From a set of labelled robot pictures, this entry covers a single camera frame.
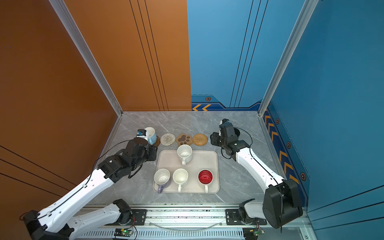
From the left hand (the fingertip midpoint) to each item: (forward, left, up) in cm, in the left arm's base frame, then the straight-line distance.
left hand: (156, 146), depth 75 cm
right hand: (+10, -30, -5) cm, 32 cm away
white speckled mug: (+8, -13, -20) cm, 25 cm away
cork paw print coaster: (+19, -11, -21) cm, 30 cm away
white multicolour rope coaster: (+19, 0, -21) cm, 28 cm away
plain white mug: (-8, -12, -19) cm, 24 cm away
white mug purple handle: (-8, -1, -20) cm, 21 cm away
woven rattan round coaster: (+18, -23, -20) cm, 36 cm away
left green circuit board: (-34, +14, -23) cm, 44 cm away
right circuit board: (-34, -48, -23) cm, 63 cm away
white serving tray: (+3, -23, -20) cm, 31 cm away
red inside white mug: (-8, -26, -20) cm, 33 cm away
